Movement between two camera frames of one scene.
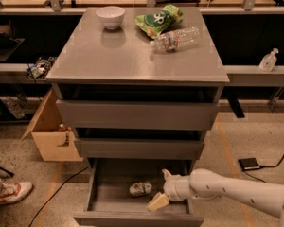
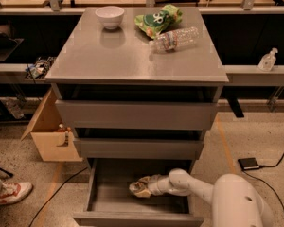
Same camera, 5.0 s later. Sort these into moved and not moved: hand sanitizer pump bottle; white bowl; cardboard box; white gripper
Moved: white gripper
Not moved: hand sanitizer pump bottle; white bowl; cardboard box
